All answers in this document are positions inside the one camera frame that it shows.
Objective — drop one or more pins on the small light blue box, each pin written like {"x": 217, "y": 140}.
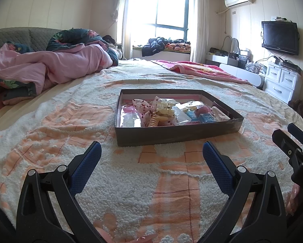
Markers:
{"x": 192, "y": 114}

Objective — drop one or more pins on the white arched frame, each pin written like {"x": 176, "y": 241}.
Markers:
{"x": 233, "y": 43}

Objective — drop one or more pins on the person's left hand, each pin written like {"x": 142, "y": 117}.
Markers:
{"x": 103, "y": 232}

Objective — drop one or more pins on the window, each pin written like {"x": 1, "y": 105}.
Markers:
{"x": 170, "y": 10}

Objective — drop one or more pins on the floral sheer hair bow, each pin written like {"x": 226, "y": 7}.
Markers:
{"x": 141, "y": 108}

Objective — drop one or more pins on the pink patterned blanket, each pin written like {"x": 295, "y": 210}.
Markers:
{"x": 204, "y": 70}

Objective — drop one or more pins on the clothes pile on windowsill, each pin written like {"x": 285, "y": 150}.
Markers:
{"x": 154, "y": 46}

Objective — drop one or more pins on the white drawer cabinet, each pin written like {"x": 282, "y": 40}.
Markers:
{"x": 280, "y": 81}

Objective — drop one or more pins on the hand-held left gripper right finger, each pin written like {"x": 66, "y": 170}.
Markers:
{"x": 218, "y": 167}

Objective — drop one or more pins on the pink floral quilt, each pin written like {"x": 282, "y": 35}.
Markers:
{"x": 65, "y": 65}

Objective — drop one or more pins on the sheer white curtain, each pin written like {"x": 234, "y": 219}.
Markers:
{"x": 126, "y": 22}
{"x": 200, "y": 27}

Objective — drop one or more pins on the clear bag of yellow bands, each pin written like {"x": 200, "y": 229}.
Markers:
{"x": 193, "y": 104}

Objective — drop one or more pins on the clear plastic packet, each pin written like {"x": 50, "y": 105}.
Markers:
{"x": 130, "y": 121}

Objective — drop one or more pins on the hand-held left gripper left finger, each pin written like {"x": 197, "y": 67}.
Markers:
{"x": 87, "y": 162}

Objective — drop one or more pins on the brown furry cloth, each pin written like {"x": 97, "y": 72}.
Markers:
{"x": 300, "y": 107}

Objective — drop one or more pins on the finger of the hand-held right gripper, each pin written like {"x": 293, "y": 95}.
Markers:
{"x": 284, "y": 143}
{"x": 299, "y": 131}

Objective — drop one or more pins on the cream hair claw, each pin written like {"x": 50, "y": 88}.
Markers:
{"x": 165, "y": 108}

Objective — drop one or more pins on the black wall television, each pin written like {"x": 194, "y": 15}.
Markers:
{"x": 280, "y": 38}

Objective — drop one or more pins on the black set-top box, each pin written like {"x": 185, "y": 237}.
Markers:
{"x": 289, "y": 65}

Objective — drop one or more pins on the person's right hand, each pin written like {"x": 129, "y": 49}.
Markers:
{"x": 293, "y": 198}

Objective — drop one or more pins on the white desk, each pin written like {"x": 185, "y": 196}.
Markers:
{"x": 240, "y": 73}

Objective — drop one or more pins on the grey quilted headboard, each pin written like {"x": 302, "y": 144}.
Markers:
{"x": 15, "y": 36}

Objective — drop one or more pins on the shallow grey cardboard box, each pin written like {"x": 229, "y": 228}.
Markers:
{"x": 179, "y": 135}

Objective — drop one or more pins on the orange patterned cloth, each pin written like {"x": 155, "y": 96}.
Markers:
{"x": 179, "y": 46}

